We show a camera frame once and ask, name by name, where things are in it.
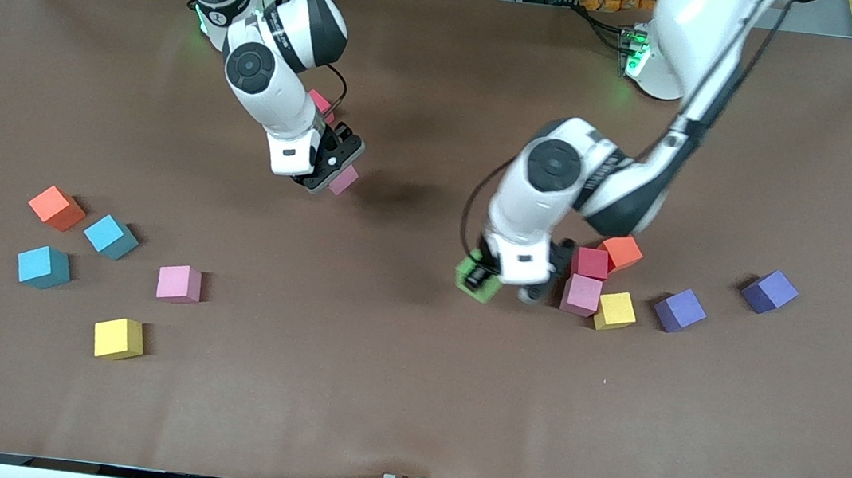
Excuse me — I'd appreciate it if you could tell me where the black base cable bundle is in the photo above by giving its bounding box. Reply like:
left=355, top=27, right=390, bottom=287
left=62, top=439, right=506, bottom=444
left=572, top=4, right=638, bottom=55

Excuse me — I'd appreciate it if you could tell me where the orange foam cube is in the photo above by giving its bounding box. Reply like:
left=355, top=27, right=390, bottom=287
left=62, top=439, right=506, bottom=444
left=26, top=183, right=90, bottom=235
left=595, top=232, right=646, bottom=277

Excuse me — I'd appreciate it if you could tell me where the blue foam cube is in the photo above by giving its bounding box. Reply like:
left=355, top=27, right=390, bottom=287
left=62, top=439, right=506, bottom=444
left=14, top=242, right=74, bottom=293
left=80, top=213, right=143, bottom=263

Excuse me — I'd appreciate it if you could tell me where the green foam cube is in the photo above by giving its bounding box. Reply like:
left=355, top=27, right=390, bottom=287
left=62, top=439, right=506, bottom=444
left=452, top=247, right=508, bottom=306

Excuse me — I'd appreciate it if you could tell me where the yellow foam cube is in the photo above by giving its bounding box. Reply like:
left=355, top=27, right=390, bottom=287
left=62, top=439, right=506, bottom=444
left=91, top=315, right=147, bottom=364
left=592, top=288, right=640, bottom=335

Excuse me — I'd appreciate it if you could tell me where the pink foam cube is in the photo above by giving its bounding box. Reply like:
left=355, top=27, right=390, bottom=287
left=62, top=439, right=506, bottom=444
left=559, top=272, right=604, bottom=319
left=155, top=262, right=204, bottom=306
left=326, top=162, right=361, bottom=199

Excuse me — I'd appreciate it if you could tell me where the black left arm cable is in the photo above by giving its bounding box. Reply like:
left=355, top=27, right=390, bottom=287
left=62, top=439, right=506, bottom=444
left=458, top=0, right=792, bottom=292

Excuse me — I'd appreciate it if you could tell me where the red foam cube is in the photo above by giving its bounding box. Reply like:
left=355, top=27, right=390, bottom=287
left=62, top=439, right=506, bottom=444
left=570, top=245, right=611, bottom=282
left=304, top=88, right=338, bottom=127

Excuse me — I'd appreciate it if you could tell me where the purple foam cube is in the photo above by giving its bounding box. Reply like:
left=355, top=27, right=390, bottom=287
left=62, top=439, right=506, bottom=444
left=739, top=266, right=802, bottom=319
left=651, top=285, right=710, bottom=337

